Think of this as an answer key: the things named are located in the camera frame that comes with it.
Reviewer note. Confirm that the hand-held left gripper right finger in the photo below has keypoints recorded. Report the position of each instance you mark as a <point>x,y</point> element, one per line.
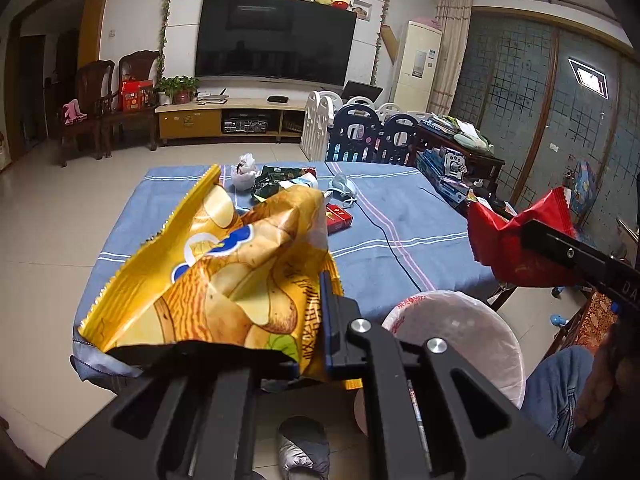
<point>326,320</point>

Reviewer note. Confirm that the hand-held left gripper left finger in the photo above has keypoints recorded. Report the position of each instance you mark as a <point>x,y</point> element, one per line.
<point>225,366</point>

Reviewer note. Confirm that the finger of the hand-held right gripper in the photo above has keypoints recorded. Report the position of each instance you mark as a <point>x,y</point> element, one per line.
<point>565,252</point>

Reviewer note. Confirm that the red snack packet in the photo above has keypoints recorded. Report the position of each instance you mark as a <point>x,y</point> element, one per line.
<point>510,245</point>

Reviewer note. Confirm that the yellow potato chip bag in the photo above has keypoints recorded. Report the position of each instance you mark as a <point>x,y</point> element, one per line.
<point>235,280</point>

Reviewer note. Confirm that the red cigarette box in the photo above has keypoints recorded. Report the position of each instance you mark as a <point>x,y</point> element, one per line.
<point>339,217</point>

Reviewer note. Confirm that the trash bin with white bag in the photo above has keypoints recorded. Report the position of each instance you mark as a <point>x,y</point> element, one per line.
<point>450,320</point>

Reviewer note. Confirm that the blue face mask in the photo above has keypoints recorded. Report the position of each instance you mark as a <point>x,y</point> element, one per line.
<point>344,187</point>

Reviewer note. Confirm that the person's right hand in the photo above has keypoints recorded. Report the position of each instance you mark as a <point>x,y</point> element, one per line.
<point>602,385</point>

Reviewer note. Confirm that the colourful toy bag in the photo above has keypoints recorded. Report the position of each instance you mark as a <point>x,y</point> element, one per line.
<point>585,182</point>

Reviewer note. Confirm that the grey slipper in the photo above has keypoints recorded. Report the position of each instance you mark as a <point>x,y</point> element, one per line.
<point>302,450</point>

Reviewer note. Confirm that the dark wooden side cabinet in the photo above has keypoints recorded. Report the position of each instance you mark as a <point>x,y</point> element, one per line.
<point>487,164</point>

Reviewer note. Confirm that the blue striped tablecloth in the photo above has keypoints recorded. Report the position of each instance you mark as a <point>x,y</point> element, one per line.
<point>420,240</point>

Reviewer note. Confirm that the person's jeans leg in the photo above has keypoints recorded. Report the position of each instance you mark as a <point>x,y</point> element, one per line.
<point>555,395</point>

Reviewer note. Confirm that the white blue device box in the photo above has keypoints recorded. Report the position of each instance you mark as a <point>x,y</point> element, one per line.
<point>454,162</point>

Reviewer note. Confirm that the dark green snack packet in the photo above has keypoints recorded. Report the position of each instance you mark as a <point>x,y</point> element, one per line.
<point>272,180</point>

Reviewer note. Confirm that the small red can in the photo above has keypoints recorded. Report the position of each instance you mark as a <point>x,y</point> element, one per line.
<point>309,170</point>

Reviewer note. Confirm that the pile of books and cloth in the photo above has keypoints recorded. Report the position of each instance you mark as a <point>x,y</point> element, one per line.
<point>460,132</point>

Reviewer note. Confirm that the white plastic bag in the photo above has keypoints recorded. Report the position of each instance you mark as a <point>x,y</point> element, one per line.
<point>244,172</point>

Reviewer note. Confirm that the frosted grid glass door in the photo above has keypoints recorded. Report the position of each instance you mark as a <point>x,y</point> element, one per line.
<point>510,85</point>

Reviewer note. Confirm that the navy playpen panel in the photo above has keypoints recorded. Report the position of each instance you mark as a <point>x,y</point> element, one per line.
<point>397,140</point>
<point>352,135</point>

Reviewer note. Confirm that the white playpen panel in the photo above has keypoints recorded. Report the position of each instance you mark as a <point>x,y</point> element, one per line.
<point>315,127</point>

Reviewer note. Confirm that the black audio amplifier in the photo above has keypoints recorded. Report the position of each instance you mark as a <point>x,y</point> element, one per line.
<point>244,126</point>

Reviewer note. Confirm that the small black set-top box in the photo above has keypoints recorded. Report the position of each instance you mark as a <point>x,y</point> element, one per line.
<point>277,99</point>

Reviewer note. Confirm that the black laptop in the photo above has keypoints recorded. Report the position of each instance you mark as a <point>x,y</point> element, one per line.
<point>362,92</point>

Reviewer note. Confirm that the beige curtain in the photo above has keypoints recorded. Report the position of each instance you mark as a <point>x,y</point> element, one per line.
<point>455,50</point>

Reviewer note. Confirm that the white standing air conditioner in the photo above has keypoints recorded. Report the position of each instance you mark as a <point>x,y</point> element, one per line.
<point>417,67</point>

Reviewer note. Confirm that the wooden television cabinet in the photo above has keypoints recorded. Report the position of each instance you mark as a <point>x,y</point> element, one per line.
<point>190,122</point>

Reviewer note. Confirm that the white router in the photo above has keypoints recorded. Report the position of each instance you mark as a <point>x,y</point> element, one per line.
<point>210,97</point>

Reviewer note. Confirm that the green potted plant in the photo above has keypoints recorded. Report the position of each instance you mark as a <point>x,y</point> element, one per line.
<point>177,87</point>

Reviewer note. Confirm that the red gift box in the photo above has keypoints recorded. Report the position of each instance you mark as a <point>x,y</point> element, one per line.
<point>137,96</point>

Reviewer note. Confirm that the large black television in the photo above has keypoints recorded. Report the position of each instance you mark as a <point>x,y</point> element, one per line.
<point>275,40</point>

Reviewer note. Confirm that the pink cloth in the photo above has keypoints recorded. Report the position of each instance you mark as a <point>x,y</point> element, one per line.
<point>74,112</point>

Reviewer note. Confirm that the green ivy garland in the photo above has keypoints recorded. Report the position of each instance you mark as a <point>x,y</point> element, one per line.
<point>167,20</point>
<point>382,15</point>

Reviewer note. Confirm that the dark wooden chair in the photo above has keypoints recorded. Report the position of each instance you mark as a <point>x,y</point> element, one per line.
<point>87,90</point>
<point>142,67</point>

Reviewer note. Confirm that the red plush toy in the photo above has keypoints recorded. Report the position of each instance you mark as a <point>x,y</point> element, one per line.
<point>340,4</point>

